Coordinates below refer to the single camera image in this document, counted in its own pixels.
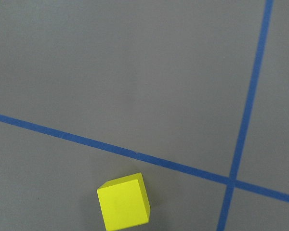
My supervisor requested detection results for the yellow cube block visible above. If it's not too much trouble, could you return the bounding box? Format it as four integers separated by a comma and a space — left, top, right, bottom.
97, 173, 151, 231

